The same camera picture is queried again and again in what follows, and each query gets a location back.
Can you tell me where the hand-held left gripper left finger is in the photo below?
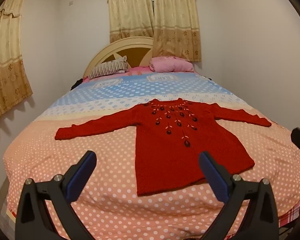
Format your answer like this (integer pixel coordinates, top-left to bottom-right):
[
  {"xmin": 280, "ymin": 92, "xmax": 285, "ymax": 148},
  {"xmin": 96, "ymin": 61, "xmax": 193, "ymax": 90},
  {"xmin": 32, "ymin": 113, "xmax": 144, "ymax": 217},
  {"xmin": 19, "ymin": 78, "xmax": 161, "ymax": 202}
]
[{"xmin": 15, "ymin": 151, "xmax": 98, "ymax": 240}]

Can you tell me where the beige floral window curtain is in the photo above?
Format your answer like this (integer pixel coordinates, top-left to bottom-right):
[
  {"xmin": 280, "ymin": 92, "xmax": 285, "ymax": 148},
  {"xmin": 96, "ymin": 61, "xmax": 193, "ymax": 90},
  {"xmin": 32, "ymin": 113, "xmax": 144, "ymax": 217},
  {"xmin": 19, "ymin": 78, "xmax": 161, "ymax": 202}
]
[
  {"xmin": 107, "ymin": 0, "xmax": 155, "ymax": 43},
  {"xmin": 152, "ymin": 0, "xmax": 202, "ymax": 62},
  {"xmin": 0, "ymin": 0, "xmax": 33, "ymax": 128}
]

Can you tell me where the polka dot bedspread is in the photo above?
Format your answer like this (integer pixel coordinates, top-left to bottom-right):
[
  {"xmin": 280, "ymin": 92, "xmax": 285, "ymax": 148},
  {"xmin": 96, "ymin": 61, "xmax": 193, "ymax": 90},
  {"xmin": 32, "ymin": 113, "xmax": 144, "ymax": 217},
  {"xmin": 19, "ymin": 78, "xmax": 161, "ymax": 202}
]
[{"xmin": 2, "ymin": 71, "xmax": 300, "ymax": 240}]

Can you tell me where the striped pillow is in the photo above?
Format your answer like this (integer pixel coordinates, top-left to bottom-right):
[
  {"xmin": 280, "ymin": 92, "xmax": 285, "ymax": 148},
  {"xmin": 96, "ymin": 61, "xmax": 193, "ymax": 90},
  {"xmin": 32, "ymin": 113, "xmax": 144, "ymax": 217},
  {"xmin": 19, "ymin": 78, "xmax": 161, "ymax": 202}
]
[{"xmin": 88, "ymin": 56, "xmax": 128, "ymax": 80}]

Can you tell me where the pink bed sheet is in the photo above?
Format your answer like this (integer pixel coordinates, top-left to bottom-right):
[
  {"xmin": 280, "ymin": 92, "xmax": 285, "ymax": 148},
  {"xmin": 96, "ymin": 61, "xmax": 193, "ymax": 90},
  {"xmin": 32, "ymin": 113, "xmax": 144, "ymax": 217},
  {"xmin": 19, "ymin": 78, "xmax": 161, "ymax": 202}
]
[{"xmin": 82, "ymin": 66, "xmax": 198, "ymax": 81}]

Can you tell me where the cream wooden headboard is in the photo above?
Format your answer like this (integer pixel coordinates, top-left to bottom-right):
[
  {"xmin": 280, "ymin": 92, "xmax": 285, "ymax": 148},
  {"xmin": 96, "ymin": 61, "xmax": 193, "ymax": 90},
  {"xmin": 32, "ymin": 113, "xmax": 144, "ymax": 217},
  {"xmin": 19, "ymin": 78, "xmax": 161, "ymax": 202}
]
[{"xmin": 83, "ymin": 37, "xmax": 154, "ymax": 79}]

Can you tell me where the red embroidered knit sweater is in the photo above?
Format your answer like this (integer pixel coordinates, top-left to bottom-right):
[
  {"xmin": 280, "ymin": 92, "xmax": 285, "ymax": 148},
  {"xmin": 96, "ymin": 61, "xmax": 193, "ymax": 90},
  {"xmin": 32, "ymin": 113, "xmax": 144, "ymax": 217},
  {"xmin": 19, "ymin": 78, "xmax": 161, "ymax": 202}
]
[{"xmin": 55, "ymin": 98, "xmax": 272, "ymax": 197}]

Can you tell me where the pink pillow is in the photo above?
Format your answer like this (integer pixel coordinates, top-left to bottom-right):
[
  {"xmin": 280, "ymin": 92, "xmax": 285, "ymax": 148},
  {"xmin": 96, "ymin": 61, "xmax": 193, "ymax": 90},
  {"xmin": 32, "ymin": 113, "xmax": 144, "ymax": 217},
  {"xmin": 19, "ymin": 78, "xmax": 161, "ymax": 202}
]
[{"xmin": 149, "ymin": 56, "xmax": 194, "ymax": 73}]

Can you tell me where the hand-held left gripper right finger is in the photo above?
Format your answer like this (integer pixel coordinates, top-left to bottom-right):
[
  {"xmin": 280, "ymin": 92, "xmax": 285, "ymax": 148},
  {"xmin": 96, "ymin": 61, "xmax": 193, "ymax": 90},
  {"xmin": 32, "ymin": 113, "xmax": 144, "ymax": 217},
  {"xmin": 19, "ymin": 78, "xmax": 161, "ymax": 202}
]
[{"xmin": 199, "ymin": 151, "xmax": 280, "ymax": 240}]

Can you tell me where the dark cloth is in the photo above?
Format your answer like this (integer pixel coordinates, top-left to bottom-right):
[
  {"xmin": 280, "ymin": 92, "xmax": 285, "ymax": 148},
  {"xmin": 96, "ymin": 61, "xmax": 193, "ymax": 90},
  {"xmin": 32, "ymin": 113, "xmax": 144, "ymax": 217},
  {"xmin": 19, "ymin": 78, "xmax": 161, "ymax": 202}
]
[{"xmin": 70, "ymin": 79, "xmax": 84, "ymax": 90}]

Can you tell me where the plaid bed sheet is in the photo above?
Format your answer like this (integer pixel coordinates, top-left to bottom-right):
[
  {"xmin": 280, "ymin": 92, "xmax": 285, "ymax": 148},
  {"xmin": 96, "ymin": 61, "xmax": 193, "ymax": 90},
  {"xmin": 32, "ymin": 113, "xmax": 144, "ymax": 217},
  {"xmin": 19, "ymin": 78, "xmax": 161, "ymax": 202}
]
[{"xmin": 277, "ymin": 200, "xmax": 300, "ymax": 230}]

